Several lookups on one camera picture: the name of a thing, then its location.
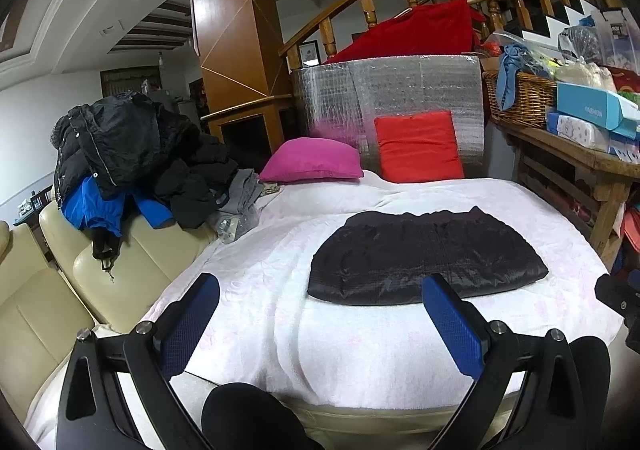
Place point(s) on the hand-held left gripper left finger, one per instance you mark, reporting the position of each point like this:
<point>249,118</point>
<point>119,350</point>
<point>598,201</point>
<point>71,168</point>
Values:
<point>190,325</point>

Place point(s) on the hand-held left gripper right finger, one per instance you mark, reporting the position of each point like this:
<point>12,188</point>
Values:
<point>450,330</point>

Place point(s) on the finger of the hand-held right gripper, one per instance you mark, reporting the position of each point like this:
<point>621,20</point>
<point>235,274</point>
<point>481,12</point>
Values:
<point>617,297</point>

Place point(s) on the black quilted jacket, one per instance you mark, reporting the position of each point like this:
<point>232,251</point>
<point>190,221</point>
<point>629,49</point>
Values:
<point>425,255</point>

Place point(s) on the person's right leg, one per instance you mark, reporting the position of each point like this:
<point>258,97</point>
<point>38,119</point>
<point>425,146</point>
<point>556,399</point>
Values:
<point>592,380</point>

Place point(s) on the person's leg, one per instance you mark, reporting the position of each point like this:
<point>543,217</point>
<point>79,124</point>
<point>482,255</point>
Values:
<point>250,420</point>
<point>592,380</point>

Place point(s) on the white blanket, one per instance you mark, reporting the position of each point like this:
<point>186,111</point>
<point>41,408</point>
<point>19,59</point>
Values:
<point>300,340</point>

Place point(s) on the person's left leg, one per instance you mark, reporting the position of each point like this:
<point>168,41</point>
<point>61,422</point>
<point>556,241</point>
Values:
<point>250,420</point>

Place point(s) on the grey garment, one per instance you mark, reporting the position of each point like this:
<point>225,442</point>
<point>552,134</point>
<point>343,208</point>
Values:
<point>240,205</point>

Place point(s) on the wooden table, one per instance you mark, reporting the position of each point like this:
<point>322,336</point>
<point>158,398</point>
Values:
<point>575,165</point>

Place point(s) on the blue jacket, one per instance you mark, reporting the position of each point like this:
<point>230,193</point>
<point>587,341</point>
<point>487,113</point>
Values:
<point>95,210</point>

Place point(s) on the beige leather sofa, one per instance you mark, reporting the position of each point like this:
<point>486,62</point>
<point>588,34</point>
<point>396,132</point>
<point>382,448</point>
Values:
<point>40,300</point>

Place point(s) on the toilet paper pack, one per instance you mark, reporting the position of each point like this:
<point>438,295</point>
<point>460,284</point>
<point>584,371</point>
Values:
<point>580,130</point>

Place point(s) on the red pillow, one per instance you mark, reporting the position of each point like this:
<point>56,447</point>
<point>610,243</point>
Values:
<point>417,148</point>

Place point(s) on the pile of black jackets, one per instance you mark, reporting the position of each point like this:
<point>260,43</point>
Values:
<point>125,145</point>

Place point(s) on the light blue cardboard box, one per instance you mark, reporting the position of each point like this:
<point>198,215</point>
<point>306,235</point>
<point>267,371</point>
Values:
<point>590,105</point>

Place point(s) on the magenta pillow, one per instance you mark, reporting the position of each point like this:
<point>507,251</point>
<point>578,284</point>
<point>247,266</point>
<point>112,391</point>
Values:
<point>312,160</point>

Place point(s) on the wicker basket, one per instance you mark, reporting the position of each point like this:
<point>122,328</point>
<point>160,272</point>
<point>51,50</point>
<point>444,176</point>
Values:
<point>525,100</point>

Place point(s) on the silver foil insulation panel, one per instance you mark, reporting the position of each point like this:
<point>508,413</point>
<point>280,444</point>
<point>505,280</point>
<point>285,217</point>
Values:
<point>400,85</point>

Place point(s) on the blue cloth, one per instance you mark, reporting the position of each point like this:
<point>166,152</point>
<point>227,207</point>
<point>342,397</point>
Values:
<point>510,70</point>

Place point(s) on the dark patterned plastic bag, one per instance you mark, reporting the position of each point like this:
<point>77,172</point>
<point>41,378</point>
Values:
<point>582,43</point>

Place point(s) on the clear plastic storage box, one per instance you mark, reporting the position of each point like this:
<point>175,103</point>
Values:
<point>620,38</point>

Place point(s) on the wooden column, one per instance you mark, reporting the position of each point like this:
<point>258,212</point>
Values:
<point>230,30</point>

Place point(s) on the red cloth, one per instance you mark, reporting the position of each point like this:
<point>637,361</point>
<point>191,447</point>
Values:
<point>420,33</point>

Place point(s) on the picture frame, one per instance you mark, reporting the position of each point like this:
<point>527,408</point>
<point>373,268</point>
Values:
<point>310,54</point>

